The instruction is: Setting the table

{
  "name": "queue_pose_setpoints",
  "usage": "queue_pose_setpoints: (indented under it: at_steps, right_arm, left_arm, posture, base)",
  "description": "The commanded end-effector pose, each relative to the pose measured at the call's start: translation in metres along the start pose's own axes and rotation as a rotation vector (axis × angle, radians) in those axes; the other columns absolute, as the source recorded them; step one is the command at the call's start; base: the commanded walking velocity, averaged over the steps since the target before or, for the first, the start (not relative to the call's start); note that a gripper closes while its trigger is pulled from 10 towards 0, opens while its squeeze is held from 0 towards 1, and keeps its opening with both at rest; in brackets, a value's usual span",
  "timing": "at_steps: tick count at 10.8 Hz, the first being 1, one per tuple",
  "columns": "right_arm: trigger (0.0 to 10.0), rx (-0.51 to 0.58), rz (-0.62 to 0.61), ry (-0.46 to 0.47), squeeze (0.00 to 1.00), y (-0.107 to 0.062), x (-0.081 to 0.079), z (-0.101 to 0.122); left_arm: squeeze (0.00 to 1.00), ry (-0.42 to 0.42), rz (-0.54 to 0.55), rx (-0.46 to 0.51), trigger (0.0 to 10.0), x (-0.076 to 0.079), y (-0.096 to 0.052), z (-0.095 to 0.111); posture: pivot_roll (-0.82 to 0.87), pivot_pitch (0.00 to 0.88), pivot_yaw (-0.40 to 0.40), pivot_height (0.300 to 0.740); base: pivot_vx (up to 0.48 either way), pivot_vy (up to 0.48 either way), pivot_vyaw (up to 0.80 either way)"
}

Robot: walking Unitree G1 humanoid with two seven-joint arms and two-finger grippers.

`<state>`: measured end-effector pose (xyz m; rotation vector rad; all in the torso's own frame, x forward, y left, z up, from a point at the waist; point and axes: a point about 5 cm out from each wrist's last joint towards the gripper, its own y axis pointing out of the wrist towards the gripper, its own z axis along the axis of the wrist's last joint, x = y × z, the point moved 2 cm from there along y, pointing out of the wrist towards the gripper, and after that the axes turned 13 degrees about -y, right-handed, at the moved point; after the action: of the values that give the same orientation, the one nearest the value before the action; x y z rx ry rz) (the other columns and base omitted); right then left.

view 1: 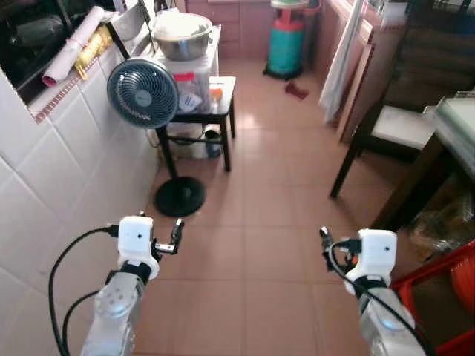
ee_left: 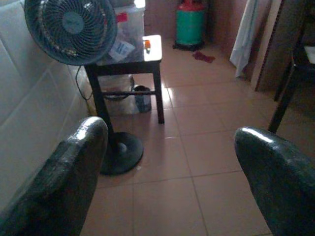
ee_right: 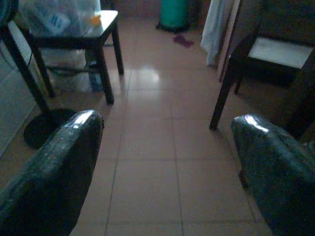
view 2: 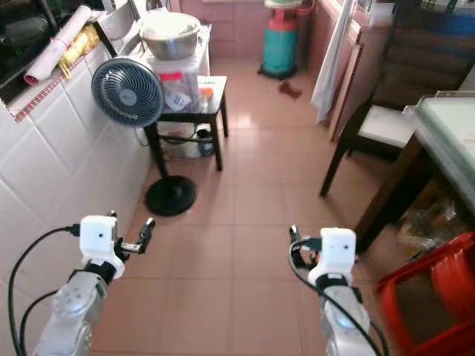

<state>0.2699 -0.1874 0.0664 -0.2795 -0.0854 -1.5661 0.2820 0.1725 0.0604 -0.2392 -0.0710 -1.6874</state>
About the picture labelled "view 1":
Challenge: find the clear plastic bag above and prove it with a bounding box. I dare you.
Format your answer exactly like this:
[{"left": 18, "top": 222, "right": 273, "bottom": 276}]
[{"left": 407, "top": 194, "right": 475, "bottom": 257}]

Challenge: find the red plastic stool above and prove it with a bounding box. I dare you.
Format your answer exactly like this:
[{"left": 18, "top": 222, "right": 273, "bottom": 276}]
[{"left": 390, "top": 239, "right": 475, "bottom": 356}]

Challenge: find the dark blue standing fan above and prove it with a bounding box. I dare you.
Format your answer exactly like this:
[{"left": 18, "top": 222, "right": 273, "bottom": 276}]
[{"left": 107, "top": 58, "right": 207, "bottom": 219}]

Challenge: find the white chair seat cushion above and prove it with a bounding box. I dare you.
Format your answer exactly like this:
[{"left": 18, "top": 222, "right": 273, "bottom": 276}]
[{"left": 371, "top": 104, "right": 437, "bottom": 151}]

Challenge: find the small black side table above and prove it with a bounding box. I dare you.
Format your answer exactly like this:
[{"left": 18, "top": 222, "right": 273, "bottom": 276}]
[{"left": 157, "top": 74, "right": 237, "bottom": 173}]

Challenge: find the clear plastic storage container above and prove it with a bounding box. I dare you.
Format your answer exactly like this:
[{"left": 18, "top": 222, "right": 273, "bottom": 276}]
[{"left": 165, "top": 58, "right": 220, "bottom": 113}]

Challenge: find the dark red floor rag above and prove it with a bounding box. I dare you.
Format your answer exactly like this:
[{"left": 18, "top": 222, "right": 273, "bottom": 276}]
[{"left": 285, "top": 82, "right": 309, "bottom": 100}]

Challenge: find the glass topped dark table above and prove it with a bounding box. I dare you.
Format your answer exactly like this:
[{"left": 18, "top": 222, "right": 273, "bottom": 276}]
[{"left": 370, "top": 93, "right": 475, "bottom": 232}]

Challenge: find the yellow bundle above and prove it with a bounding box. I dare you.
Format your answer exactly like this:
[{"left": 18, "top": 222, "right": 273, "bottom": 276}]
[{"left": 74, "top": 26, "right": 114, "bottom": 81}]

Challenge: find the white hanging cloth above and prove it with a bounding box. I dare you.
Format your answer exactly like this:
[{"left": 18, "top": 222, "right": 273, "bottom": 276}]
[{"left": 319, "top": 0, "right": 366, "bottom": 124}]

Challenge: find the large steel pot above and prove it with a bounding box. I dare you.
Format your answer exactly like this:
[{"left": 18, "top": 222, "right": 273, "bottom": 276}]
[{"left": 151, "top": 11, "right": 214, "bottom": 62}]

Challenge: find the white pink paper roll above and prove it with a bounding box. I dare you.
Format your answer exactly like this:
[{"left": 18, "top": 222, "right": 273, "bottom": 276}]
[{"left": 42, "top": 7, "right": 106, "bottom": 88}]

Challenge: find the silver metal pan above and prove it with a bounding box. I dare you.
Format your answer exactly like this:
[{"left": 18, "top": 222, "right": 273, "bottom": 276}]
[{"left": 113, "top": 4, "right": 151, "bottom": 42}]

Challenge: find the dark wooden chair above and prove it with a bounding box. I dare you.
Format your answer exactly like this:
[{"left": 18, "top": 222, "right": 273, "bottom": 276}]
[{"left": 330, "top": 0, "right": 475, "bottom": 199}]

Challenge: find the teal gas cylinder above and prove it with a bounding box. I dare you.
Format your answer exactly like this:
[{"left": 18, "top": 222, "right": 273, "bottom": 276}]
[{"left": 265, "top": 0, "right": 309, "bottom": 80}]

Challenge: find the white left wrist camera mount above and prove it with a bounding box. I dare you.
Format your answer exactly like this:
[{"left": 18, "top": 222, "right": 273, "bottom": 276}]
[{"left": 117, "top": 216, "right": 158, "bottom": 281}]

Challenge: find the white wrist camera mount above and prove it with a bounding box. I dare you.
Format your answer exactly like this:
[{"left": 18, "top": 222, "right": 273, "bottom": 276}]
[
  {"left": 345, "top": 230, "right": 399, "bottom": 294},
  {"left": 117, "top": 216, "right": 158, "bottom": 281}
]

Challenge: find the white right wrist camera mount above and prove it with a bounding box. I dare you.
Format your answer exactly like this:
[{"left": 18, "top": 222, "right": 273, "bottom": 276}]
[{"left": 345, "top": 230, "right": 399, "bottom": 294}]

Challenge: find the long black left arm cable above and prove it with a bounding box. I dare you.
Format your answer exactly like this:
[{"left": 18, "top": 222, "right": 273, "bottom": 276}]
[{"left": 47, "top": 225, "right": 119, "bottom": 356}]

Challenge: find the short black left arm cable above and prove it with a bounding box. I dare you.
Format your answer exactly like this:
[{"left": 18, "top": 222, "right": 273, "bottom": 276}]
[{"left": 62, "top": 289, "right": 102, "bottom": 356}]

